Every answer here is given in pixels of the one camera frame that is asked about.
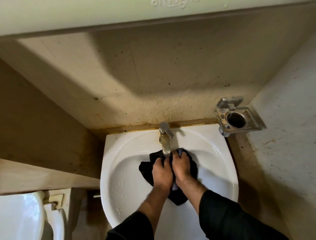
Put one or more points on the chrome basin faucet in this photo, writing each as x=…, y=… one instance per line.
x=165, y=137

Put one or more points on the black cloth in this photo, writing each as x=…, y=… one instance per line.
x=145, y=169

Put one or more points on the white toilet seat lid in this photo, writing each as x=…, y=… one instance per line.
x=21, y=217

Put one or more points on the person's left forearm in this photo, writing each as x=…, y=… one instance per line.
x=152, y=206

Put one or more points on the person's right forearm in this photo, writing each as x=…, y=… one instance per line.
x=191, y=194

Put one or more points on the white ceramic washbasin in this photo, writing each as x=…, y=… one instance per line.
x=128, y=173

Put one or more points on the person's right hand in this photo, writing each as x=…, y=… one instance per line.
x=182, y=165

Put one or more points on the person's left hand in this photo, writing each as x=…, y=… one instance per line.
x=161, y=173

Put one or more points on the chrome wall toothbrush holder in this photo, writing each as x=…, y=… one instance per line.
x=237, y=120

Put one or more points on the person's left fingers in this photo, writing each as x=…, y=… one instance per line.
x=163, y=160

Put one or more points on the person's right fingers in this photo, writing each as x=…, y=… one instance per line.
x=176, y=155

